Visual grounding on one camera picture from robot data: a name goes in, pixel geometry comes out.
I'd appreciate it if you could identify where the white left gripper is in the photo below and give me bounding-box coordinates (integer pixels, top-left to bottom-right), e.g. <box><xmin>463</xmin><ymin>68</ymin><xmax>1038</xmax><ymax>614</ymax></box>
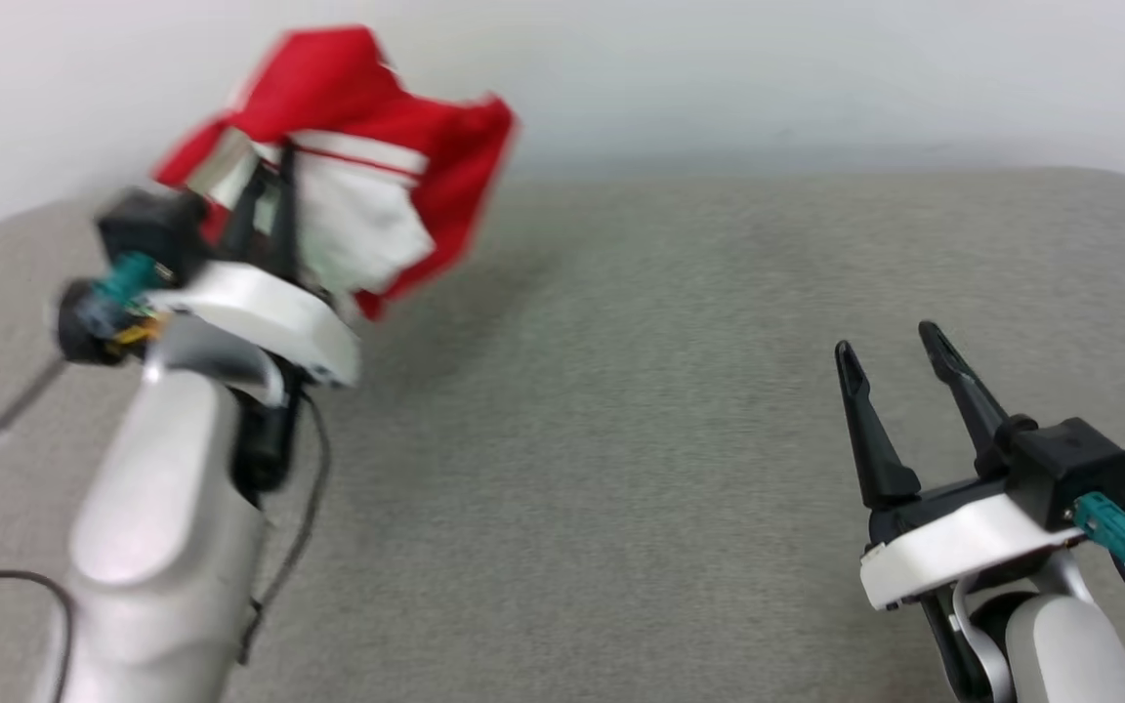
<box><xmin>146</xmin><ymin>145</ymin><xmax>363</xmax><ymax>392</ymax></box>

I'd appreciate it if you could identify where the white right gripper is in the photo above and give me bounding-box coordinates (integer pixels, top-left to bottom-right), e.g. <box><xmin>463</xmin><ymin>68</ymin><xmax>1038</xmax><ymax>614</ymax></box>
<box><xmin>834</xmin><ymin>320</ymin><xmax>1084</xmax><ymax>612</ymax></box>

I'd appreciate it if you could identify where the red and white jersey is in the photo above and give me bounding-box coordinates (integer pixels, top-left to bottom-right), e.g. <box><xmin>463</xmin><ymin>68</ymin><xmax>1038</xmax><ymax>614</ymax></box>
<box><xmin>152</xmin><ymin>24</ymin><xmax>521</xmax><ymax>323</ymax></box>

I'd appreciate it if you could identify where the grey fabric sofa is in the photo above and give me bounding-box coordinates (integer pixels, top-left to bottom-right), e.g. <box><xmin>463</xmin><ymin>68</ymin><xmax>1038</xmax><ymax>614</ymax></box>
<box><xmin>0</xmin><ymin>166</ymin><xmax>1125</xmax><ymax>703</ymax></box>

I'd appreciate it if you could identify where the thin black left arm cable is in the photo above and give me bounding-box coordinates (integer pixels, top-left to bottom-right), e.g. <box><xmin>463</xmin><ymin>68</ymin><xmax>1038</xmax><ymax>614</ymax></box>
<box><xmin>233</xmin><ymin>386</ymin><xmax>333</xmax><ymax>667</ymax></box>

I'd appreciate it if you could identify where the thin black cable loop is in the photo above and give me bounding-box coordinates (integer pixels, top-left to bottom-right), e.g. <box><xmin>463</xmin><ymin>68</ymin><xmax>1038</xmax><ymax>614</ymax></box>
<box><xmin>0</xmin><ymin>570</ymin><xmax>75</xmax><ymax>703</ymax></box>

